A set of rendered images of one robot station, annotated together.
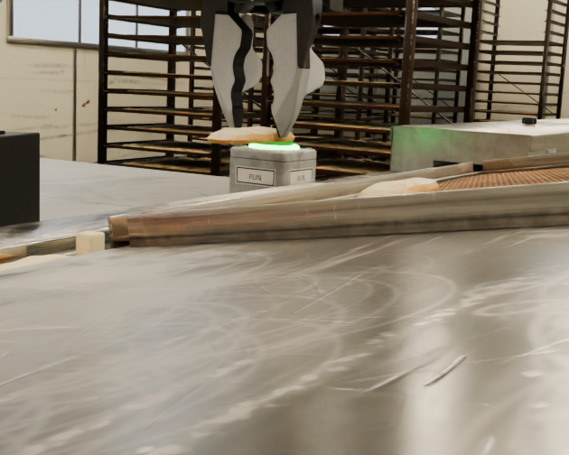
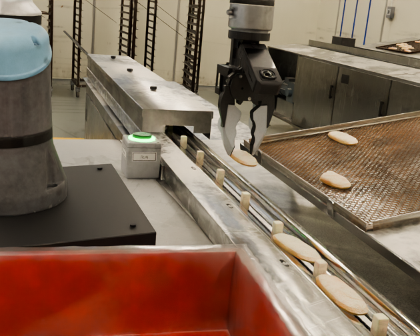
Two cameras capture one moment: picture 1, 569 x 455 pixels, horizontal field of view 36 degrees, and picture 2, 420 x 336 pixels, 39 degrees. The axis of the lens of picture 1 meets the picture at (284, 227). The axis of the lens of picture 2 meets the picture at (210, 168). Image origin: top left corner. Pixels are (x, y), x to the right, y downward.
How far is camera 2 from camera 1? 87 cm
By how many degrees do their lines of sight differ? 49
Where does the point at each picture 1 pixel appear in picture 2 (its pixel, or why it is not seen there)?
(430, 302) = not seen: outside the picture
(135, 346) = not seen: outside the picture
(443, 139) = (170, 115)
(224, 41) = (232, 117)
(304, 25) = (271, 111)
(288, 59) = (263, 124)
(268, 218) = not seen: outside the picture
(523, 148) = (209, 117)
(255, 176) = (144, 157)
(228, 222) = (408, 218)
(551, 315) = not seen: outside the picture
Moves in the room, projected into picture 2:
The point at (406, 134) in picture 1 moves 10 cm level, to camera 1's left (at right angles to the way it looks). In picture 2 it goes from (151, 113) to (119, 116)
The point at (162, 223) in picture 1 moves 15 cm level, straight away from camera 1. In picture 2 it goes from (386, 221) to (291, 196)
